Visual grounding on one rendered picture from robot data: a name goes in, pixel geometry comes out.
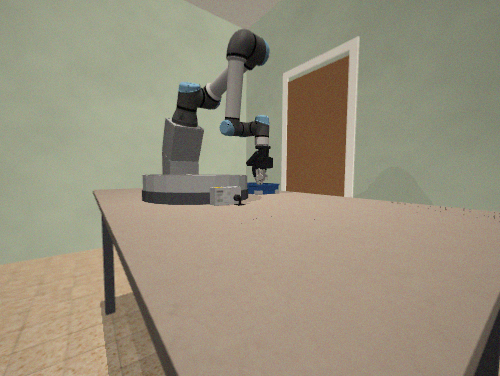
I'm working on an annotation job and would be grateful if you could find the blue open crate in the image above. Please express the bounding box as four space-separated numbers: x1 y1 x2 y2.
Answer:
247 182 280 195

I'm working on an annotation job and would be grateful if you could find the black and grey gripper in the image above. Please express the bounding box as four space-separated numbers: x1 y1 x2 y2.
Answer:
252 145 273 184

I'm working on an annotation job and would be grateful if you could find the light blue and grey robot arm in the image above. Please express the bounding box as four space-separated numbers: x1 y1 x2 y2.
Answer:
172 29 270 146

